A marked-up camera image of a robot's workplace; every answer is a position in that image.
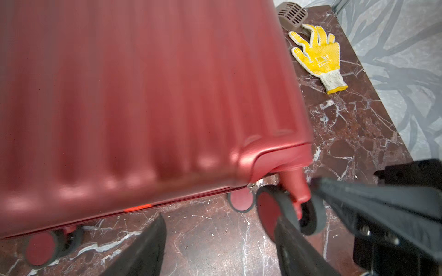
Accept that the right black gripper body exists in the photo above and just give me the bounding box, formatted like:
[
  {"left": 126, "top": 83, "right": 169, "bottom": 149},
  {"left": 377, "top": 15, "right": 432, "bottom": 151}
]
[{"left": 353, "top": 159, "right": 442, "bottom": 276}]

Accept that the yellow work glove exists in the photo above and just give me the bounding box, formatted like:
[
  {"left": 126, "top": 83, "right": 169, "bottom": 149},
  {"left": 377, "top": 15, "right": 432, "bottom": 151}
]
[{"left": 288, "top": 24, "right": 348, "bottom": 94}]

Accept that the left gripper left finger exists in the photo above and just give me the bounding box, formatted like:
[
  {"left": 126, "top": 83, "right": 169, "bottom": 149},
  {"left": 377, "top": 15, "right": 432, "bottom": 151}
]
[{"left": 101, "top": 215, "right": 167, "bottom": 276}]

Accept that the red hard-shell suitcase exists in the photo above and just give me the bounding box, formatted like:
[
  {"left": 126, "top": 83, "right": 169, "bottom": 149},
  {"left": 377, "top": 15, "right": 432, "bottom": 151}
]
[{"left": 1, "top": 1, "right": 314, "bottom": 269}]

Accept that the brown slotted plastic piece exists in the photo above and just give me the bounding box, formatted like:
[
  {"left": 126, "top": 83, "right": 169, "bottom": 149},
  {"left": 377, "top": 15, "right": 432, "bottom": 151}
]
[{"left": 276, "top": 2, "right": 308, "bottom": 32}]

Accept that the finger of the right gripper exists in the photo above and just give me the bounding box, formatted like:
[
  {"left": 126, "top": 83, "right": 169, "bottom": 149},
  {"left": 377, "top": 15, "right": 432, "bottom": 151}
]
[{"left": 310, "top": 178, "right": 442, "bottom": 252}]

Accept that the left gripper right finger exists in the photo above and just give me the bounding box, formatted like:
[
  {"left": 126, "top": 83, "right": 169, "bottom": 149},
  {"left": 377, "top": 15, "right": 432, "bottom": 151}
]
[{"left": 275, "top": 216, "right": 339, "bottom": 276}]

